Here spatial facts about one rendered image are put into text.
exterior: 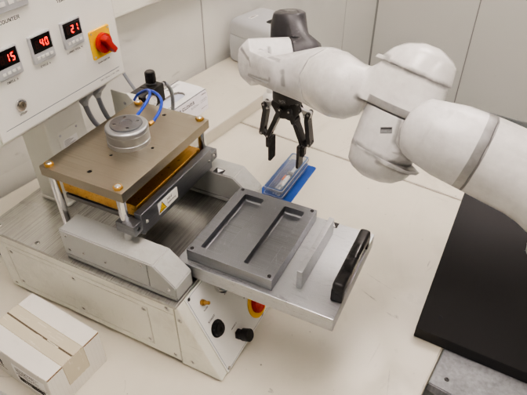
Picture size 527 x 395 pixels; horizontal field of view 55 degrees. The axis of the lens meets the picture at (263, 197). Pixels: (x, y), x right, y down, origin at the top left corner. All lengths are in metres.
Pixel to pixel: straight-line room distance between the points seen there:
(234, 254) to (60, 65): 0.46
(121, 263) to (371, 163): 0.46
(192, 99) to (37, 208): 0.67
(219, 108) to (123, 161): 0.84
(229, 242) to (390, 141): 0.34
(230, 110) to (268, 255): 0.89
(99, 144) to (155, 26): 0.87
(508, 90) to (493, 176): 2.65
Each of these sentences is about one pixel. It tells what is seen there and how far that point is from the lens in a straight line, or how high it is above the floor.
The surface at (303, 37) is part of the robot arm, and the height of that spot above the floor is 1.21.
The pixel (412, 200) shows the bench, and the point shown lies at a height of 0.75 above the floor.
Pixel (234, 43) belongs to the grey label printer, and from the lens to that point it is 2.02.
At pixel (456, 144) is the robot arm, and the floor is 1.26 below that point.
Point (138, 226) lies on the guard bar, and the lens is 0.89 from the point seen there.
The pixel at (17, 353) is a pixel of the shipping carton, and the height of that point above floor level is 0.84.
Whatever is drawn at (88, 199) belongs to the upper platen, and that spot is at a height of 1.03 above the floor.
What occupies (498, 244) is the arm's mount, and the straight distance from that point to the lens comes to 1.10.
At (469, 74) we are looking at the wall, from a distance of 3.36.
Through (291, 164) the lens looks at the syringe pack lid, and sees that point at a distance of 1.44.
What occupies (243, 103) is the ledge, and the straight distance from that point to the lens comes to 1.74.
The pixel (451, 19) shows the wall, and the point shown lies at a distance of 3.29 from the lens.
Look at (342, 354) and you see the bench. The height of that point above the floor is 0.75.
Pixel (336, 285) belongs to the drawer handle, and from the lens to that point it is 0.82.
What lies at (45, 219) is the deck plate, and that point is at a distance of 1.13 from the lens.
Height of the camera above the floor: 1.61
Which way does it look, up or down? 38 degrees down
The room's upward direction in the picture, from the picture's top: straight up
